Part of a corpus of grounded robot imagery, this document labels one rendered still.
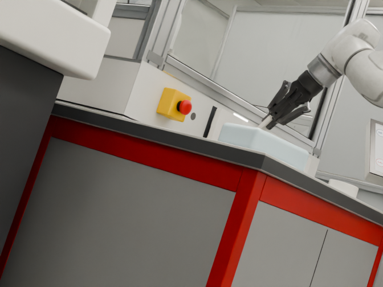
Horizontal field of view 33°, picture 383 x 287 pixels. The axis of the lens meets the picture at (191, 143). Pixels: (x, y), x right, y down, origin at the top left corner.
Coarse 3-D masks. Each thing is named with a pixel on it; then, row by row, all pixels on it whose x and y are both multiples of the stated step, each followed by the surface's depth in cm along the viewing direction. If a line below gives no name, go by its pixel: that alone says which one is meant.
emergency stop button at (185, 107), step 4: (184, 100) 169; (188, 100) 169; (180, 104) 168; (184, 104) 168; (188, 104) 169; (180, 108) 168; (184, 108) 168; (188, 108) 169; (184, 112) 169; (188, 112) 170
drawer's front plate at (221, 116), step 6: (216, 114) 187; (222, 114) 187; (228, 114) 189; (216, 120) 186; (222, 120) 188; (228, 120) 190; (234, 120) 192; (240, 120) 194; (216, 126) 186; (252, 126) 200; (210, 132) 186; (216, 132) 187; (210, 138) 186; (216, 138) 187
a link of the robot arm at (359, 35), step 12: (348, 24) 181; (360, 24) 179; (372, 24) 179; (336, 36) 182; (348, 36) 178; (360, 36) 178; (372, 36) 178; (324, 48) 184; (336, 48) 180; (348, 48) 177; (360, 48) 176; (372, 48) 177; (336, 60) 180; (348, 60) 176
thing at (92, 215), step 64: (64, 128) 137; (128, 128) 125; (64, 192) 132; (128, 192) 122; (192, 192) 113; (256, 192) 107; (320, 192) 121; (0, 256) 139; (64, 256) 127; (128, 256) 118; (192, 256) 109; (256, 256) 111; (320, 256) 129
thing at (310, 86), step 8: (304, 72) 187; (296, 80) 190; (304, 80) 185; (312, 80) 184; (304, 88) 188; (312, 88) 185; (320, 88) 186; (304, 96) 187; (312, 96) 187; (296, 104) 190
